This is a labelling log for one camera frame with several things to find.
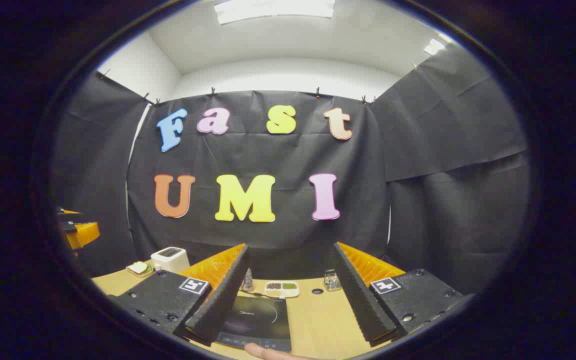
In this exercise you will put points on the sandwich with lettuce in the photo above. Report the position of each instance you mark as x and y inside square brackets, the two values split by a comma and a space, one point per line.
[139, 268]

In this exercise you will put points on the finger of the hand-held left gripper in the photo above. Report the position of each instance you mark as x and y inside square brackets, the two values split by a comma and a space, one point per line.
[84, 234]

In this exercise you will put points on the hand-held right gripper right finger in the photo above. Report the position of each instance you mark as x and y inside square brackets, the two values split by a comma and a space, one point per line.
[360, 300]

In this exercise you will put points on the white divided dish with beans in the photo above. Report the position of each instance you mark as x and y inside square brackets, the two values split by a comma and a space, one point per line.
[281, 289]

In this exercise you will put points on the silver bottle with red label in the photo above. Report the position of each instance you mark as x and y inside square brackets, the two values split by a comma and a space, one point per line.
[249, 282]

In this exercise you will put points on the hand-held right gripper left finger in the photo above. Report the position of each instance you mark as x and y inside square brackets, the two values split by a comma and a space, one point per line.
[225, 295]

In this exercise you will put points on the small ceiling light panel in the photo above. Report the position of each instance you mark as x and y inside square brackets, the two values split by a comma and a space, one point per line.
[434, 47]

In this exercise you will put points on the black induction cooktop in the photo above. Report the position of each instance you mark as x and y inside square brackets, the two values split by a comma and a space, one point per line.
[263, 320]

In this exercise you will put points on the white toaster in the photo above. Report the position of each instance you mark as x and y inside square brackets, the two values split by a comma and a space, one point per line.
[170, 259]

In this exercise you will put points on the pale rectangular plate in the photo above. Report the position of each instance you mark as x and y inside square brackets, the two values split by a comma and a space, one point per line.
[148, 273]

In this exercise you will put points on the black backdrop cloth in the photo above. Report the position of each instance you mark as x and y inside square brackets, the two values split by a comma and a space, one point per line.
[278, 155]

